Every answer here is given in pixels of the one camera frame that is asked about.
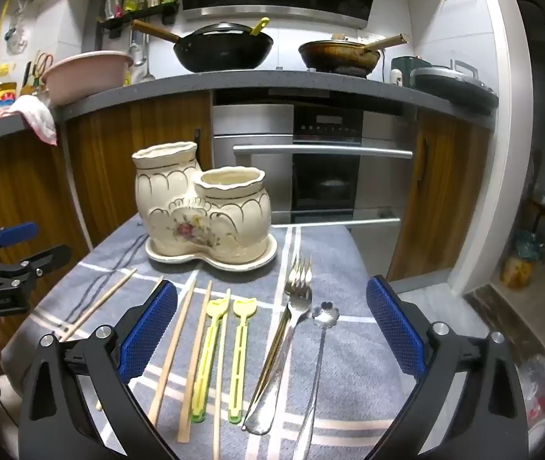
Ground black spice rack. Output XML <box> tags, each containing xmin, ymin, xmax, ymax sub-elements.
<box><xmin>95</xmin><ymin>0</ymin><xmax>180</xmax><ymax>39</ymax></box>

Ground hanging metal ladle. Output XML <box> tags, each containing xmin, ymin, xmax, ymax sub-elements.
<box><xmin>128</xmin><ymin>29</ymin><xmax>155</xmax><ymax>82</ymax></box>

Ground pink cloth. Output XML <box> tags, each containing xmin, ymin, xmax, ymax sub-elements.
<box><xmin>11</xmin><ymin>95</ymin><xmax>58</xmax><ymax>146</ymax></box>

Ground black pot with lid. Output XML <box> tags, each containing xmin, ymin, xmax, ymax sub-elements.
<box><xmin>409</xmin><ymin>60</ymin><xmax>499</xmax><ymax>116</ymax></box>

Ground brown frying pan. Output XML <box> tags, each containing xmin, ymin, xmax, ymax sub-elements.
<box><xmin>298</xmin><ymin>33</ymin><xmax>410</xmax><ymax>77</ymax></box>

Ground steel built-in oven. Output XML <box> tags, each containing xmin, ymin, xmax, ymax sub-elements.
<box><xmin>212</xmin><ymin>103</ymin><xmax>414</xmax><ymax>226</ymax></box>

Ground black wok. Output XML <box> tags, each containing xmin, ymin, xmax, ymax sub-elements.
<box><xmin>131</xmin><ymin>19</ymin><xmax>274</xmax><ymax>74</ymax></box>

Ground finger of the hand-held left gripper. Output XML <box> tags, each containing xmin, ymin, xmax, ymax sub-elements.
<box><xmin>0</xmin><ymin>222</ymin><xmax>39</xmax><ymax>263</ymax></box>
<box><xmin>0</xmin><ymin>244</ymin><xmax>72</xmax><ymax>293</ymax></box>

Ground pink plastic basin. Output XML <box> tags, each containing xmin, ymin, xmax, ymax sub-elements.
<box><xmin>41</xmin><ymin>51</ymin><xmax>134</xmax><ymax>106</ymax></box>

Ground wooden cabinet door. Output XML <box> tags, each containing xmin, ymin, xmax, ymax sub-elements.
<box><xmin>387</xmin><ymin>105</ymin><xmax>491</xmax><ymax>283</ymax></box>
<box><xmin>0</xmin><ymin>129</ymin><xmax>91</xmax><ymax>346</ymax></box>
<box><xmin>64</xmin><ymin>91</ymin><xmax>213</xmax><ymax>250</ymax></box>

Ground cream ceramic tray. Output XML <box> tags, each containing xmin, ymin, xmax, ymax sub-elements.
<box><xmin>145</xmin><ymin>232</ymin><xmax>279</xmax><ymax>269</ymax></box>

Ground cream floral ceramic utensil holder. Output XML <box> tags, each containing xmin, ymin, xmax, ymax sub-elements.
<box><xmin>132</xmin><ymin>141</ymin><xmax>273</xmax><ymax>257</ymax></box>

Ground silver fork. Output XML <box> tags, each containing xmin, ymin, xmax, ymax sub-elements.
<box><xmin>241</xmin><ymin>278</ymin><xmax>314</xmax><ymax>436</ymax></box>

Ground grey kitchen countertop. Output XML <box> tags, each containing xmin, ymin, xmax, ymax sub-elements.
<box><xmin>0</xmin><ymin>69</ymin><xmax>499</xmax><ymax>151</ymax></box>

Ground yellow-green plastic chopstick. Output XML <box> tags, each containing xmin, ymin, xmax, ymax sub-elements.
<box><xmin>227</xmin><ymin>298</ymin><xmax>259</xmax><ymax>425</ymax></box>
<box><xmin>191</xmin><ymin>298</ymin><xmax>231</xmax><ymax>425</ymax></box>

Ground red-handled scissors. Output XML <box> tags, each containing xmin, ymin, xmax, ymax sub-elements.
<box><xmin>35</xmin><ymin>50</ymin><xmax>55</xmax><ymax>77</ymax></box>

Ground amber floor jar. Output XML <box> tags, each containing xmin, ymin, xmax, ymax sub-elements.
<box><xmin>500</xmin><ymin>254</ymin><xmax>534</xmax><ymax>291</ymax></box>

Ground grey checked tablecloth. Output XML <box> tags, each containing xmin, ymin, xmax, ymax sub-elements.
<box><xmin>1</xmin><ymin>213</ymin><xmax>446</xmax><ymax>460</ymax></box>

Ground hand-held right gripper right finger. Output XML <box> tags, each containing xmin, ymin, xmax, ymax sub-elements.
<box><xmin>366</xmin><ymin>275</ymin><xmax>527</xmax><ymax>460</ymax></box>

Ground yellow oil bottle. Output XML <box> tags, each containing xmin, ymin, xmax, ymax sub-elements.
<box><xmin>0</xmin><ymin>82</ymin><xmax>16</xmax><ymax>120</ymax></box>

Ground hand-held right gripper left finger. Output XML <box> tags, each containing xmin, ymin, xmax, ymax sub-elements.
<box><xmin>19</xmin><ymin>280</ymin><xmax>179</xmax><ymax>460</ymax></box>

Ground gold fork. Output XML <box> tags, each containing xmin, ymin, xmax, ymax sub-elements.
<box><xmin>252</xmin><ymin>254</ymin><xmax>313</xmax><ymax>396</ymax></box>

